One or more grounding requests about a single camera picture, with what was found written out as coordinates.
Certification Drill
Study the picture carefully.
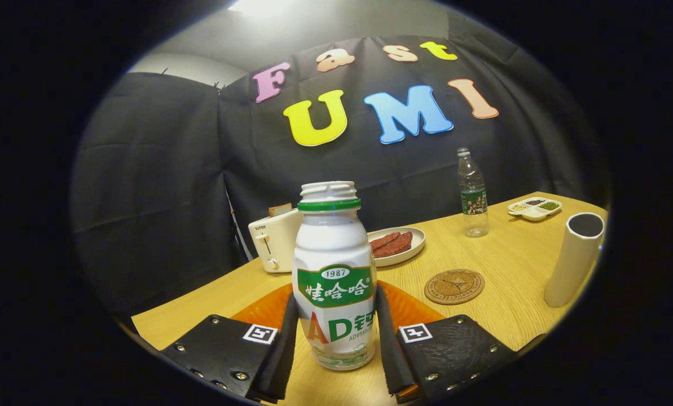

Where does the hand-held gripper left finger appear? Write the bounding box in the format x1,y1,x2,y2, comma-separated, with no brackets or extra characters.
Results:
160,282,301,404

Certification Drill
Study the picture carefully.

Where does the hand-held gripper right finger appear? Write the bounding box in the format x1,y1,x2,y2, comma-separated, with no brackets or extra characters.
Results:
375,280,518,404

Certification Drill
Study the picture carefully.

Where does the round cork coaster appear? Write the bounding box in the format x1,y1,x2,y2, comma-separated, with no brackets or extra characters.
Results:
424,269,485,306

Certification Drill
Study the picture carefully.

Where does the white juice bottle green label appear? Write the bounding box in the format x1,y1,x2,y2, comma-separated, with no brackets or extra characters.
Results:
292,181,379,371

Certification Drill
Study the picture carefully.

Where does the white cup with wooden handle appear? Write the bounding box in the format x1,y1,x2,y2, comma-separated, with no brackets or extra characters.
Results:
544,213,605,308

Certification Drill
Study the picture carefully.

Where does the clear plastic water bottle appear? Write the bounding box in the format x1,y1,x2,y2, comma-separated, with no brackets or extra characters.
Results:
457,148,490,238

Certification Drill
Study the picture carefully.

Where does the white round plate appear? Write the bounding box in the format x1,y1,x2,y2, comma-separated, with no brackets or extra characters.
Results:
367,227,426,268

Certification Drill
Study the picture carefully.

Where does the reddish brown sausage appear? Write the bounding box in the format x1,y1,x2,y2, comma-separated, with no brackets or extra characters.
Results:
370,232,403,252
373,232,413,259

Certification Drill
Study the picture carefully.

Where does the cream toaster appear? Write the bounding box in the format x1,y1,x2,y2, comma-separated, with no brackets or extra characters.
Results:
248,208,304,274

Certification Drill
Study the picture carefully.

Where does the wooden table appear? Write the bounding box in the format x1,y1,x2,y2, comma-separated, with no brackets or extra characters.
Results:
131,192,610,406

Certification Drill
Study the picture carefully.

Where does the white divided dish with grains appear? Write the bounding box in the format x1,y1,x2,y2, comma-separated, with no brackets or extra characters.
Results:
508,197,563,222

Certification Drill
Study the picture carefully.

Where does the black backdrop cloth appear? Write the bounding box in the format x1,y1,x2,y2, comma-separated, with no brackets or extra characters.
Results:
70,8,610,316

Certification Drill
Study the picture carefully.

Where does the ceiling light panel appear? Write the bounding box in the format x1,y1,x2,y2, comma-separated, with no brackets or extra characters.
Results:
229,0,297,15

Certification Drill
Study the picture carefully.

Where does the thin white power cable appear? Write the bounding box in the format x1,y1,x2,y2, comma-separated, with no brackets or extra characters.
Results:
225,189,254,263

